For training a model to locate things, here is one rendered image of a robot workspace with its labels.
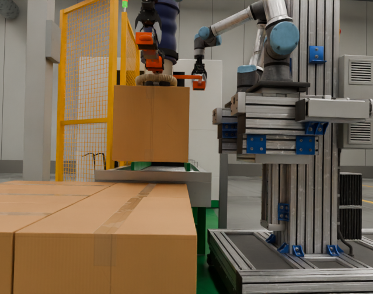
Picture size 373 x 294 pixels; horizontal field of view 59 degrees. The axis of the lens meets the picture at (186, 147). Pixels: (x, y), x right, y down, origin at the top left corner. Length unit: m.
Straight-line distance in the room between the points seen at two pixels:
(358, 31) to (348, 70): 11.74
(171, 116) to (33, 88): 1.50
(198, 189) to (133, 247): 1.27
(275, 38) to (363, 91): 0.64
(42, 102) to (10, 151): 8.82
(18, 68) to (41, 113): 9.03
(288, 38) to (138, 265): 1.06
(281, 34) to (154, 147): 0.82
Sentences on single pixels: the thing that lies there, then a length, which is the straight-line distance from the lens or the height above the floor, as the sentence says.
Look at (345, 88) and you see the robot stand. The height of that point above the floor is 1.06.
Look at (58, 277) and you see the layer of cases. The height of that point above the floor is 0.45.
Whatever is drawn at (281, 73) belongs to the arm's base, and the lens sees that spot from 1.54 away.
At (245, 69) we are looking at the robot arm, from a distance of 2.04.
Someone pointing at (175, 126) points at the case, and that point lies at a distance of 1.73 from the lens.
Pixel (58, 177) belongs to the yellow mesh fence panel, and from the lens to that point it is 3.40.
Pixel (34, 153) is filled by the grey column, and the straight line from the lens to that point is 2.89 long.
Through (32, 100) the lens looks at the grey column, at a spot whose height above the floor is 1.12.
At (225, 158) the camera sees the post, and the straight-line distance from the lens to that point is 2.55.
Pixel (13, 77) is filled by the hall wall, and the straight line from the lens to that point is 11.88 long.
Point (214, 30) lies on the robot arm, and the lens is 2.21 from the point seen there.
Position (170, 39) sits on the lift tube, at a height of 1.39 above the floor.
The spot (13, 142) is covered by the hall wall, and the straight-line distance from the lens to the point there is 11.63.
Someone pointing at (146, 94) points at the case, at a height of 1.03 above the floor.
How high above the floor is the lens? 0.72
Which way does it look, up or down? 1 degrees up
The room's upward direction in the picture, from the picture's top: 1 degrees clockwise
